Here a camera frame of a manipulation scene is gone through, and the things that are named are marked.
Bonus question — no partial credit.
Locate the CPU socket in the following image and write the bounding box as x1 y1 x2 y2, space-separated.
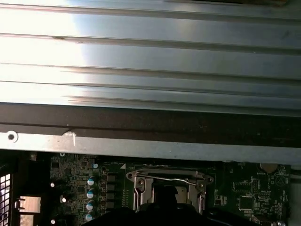
126 168 214 215

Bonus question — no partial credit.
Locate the silver coin cell battery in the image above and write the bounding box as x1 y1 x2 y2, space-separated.
260 163 278 174

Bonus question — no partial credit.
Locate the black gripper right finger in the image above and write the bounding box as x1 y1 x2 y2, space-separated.
166 186 257 226

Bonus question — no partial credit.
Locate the metal socket cover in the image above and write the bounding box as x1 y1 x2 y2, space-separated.
134 176 206 214

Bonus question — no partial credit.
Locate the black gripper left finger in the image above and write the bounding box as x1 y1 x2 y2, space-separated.
91 186 166 226

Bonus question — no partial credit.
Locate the green motherboard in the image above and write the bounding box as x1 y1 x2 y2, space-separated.
49 153 293 226

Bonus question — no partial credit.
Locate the silver rear port block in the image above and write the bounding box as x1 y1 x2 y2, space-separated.
14 195 42 214

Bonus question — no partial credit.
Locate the black PC case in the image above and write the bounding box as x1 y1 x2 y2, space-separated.
0 102 301 226

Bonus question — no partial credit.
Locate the thin wire locking lever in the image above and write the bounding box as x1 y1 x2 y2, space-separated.
137 173 202 185

